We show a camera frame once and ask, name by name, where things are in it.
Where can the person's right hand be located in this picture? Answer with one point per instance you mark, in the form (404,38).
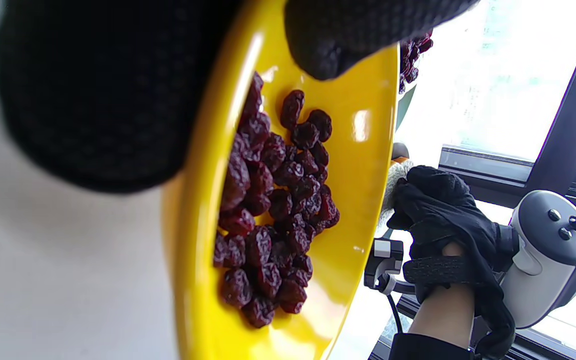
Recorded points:
(438,205)

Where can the person's left hand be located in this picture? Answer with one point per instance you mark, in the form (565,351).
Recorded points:
(98,90)

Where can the yellow bowl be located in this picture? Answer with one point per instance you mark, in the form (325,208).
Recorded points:
(363,175)

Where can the dark cranberries group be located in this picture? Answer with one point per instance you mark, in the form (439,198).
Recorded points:
(410,57)

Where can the pile of dark cranberries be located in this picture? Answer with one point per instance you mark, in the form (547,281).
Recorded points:
(268,225)

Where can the person's right forearm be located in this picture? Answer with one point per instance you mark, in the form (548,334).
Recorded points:
(443,315)

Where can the light green plate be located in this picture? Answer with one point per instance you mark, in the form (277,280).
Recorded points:
(404,107)

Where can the grey handheld controller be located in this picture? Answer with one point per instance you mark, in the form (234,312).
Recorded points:
(548,260)

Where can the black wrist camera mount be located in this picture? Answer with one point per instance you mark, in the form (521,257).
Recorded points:
(383,257)

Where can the dark window frame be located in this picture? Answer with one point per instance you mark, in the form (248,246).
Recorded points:
(568,130)

